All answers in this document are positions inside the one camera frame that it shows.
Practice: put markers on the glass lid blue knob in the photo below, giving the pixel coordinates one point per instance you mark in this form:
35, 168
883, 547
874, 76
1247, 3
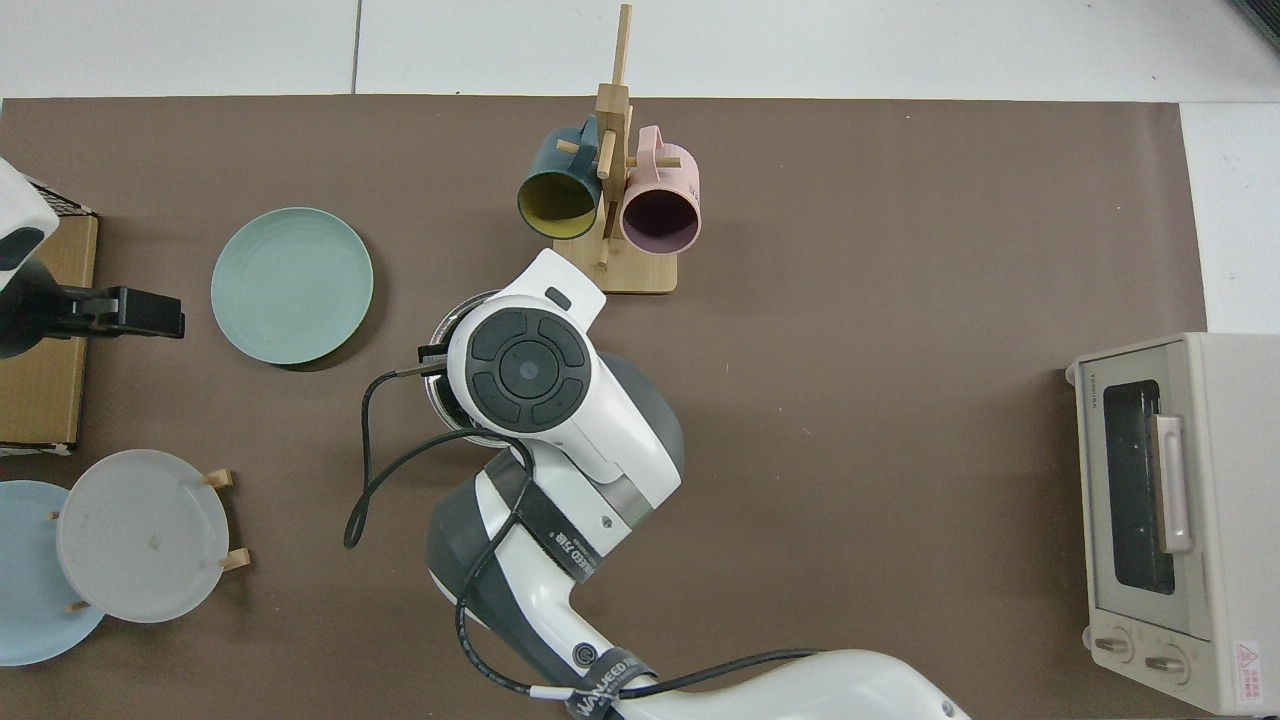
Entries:
455, 312

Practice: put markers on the pale green plate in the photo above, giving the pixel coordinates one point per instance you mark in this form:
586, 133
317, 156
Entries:
292, 285

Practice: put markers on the white plate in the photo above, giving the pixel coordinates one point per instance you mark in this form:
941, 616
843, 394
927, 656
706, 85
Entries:
140, 535

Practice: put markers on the wooden plate rack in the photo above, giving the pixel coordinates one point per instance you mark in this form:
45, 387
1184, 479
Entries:
236, 560

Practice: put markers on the light blue plate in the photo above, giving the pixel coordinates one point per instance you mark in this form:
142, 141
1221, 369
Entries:
25, 590

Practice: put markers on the dark teal cup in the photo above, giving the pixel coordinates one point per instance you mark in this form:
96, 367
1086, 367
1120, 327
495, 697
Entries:
558, 205

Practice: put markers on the wooden cup stand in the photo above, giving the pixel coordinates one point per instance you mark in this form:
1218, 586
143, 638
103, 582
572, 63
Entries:
615, 270

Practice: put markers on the pink cup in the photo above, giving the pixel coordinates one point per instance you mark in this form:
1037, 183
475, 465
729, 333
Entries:
660, 215

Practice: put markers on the brown table cloth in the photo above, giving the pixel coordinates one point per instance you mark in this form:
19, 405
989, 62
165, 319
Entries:
850, 300

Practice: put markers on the pale toaster oven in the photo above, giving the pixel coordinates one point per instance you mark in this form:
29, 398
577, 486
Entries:
1220, 500

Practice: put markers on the dark ribbed object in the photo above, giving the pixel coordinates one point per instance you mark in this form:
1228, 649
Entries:
1262, 18

